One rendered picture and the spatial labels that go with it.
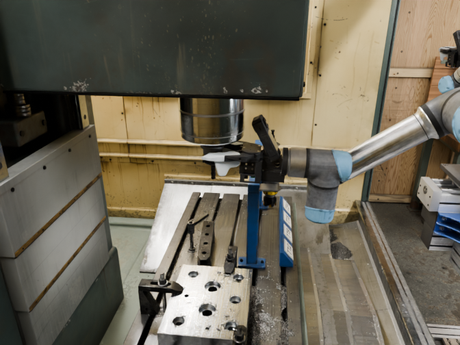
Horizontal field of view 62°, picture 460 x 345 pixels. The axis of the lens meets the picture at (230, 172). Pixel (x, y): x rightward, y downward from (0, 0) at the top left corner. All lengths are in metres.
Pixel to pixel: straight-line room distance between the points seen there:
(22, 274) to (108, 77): 0.52
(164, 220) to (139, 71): 1.29
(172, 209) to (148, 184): 0.26
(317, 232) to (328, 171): 1.04
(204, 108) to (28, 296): 0.63
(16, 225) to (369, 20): 1.61
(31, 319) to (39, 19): 0.72
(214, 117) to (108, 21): 0.29
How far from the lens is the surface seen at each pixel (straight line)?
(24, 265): 1.07
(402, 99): 3.73
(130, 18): 0.83
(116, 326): 1.67
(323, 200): 0.98
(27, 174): 1.03
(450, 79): 1.86
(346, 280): 1.73
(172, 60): 0.81
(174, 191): 2.14
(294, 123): 1.99
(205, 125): 0.87
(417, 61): 3.70
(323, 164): 0.94
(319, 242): 1.93
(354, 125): 2.02
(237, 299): 1.18
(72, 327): 1.39
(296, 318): 1.25
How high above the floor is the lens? 1.77
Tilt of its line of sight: 23 degrees down
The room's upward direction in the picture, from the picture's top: straight up
